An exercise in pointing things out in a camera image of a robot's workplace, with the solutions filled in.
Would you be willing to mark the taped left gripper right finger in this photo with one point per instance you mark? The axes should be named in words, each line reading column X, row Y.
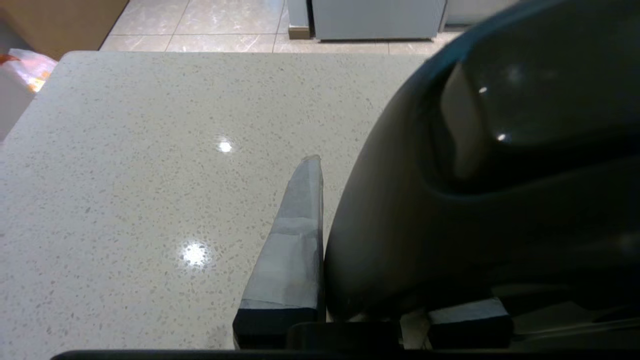
column 470, row 322

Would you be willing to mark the silver refrigerator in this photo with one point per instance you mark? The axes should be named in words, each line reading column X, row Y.
column 375, row 20

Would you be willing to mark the white cabinet panel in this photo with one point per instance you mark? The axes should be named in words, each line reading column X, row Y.
column 10, row 110

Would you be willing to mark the grey sink base cabinet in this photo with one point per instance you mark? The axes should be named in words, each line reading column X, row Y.
column 475, row 10

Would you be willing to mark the translucent bag colourful contents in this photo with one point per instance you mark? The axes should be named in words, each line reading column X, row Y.
column 30, row 67

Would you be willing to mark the black electric kettle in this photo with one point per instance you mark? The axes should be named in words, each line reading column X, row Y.
column 475, row 200

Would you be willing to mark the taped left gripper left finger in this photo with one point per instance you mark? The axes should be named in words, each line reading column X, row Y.
column 295, row 250

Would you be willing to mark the brown wooden door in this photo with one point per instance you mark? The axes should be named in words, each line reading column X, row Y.
column 55, row 22

